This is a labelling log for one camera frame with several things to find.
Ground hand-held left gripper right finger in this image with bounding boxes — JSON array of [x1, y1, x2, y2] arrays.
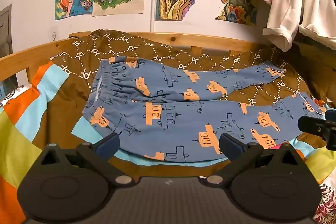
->
[[204, 133, 308, 186]]

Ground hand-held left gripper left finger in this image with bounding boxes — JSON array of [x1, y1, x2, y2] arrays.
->
[[39, 133, 135, 186]]

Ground blue pants with orange print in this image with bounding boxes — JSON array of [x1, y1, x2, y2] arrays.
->
[[82, 56, 327, 163]]

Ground red white floral cloth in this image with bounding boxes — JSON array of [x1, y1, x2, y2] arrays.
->
[[312, 174, 336, 224]]

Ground colourful patchwork blanket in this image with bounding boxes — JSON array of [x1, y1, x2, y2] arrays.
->
[[0, 61, 336, 224]]

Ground brown patterned blanket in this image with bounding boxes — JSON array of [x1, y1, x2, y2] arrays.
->
[[34, 29, 336, 180]]

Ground black white printed cloth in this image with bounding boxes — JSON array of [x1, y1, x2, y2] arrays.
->
[[0, 84, 25, 109]]

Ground white garment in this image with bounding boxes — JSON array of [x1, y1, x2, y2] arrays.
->
[[262, 0, 336, 52]]

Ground wooden bed frame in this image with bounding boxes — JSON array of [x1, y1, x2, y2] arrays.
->
[[0, 32, 276, 83]]

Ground grey wall picture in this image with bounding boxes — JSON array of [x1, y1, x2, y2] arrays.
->
[[0, 4, 19, 98]]

